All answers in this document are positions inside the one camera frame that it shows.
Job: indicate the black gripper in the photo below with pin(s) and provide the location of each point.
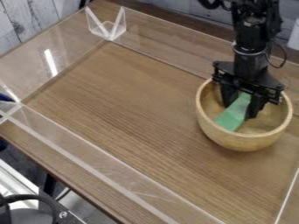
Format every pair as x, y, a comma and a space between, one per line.
245, 74

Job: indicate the green rectangular block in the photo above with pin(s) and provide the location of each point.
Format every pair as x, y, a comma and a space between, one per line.
232, 117

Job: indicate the light wooden bowl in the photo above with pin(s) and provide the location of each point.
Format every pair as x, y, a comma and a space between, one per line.
257, 133

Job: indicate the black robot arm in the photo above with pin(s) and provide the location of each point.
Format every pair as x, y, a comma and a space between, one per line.
256, 24

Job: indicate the clear acrylic tray walls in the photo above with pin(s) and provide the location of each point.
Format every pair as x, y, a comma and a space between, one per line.
101, 112

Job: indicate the black table leg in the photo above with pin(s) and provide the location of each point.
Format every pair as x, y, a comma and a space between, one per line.
49, 184

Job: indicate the clear acrylic corner bracket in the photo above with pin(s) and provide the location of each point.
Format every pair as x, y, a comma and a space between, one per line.
108, 30

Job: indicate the black metal bracket with screw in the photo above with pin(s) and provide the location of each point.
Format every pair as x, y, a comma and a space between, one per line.
60, 215

